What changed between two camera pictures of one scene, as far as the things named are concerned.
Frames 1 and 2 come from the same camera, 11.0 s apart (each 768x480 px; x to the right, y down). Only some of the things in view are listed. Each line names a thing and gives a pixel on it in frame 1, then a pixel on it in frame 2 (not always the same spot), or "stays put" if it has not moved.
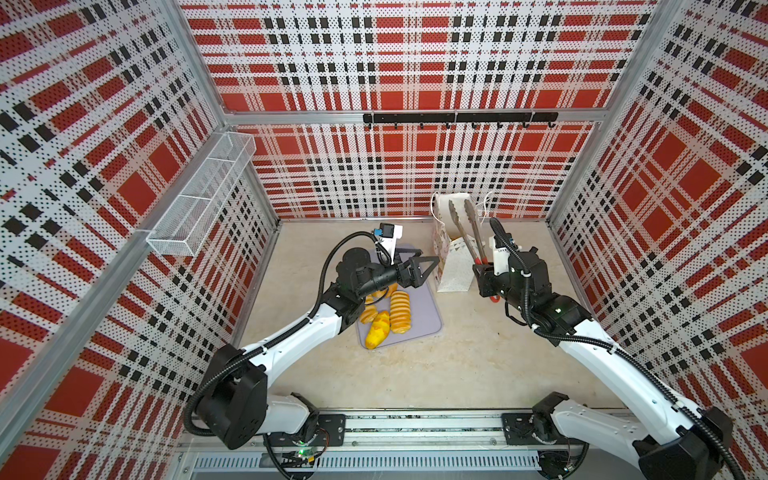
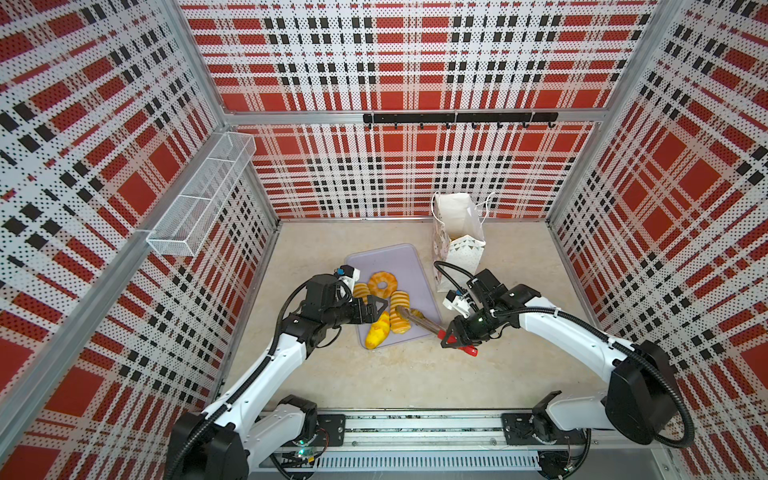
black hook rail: [462, 117] stays put
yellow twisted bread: [379, 331] stays put
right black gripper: [485, 280] -> [457, 325]
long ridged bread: [400, 312] stays put
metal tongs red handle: [480, 256] -> [441, 333]
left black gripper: [414, 279] -> [370, 316]
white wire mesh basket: [182, 229] stays put
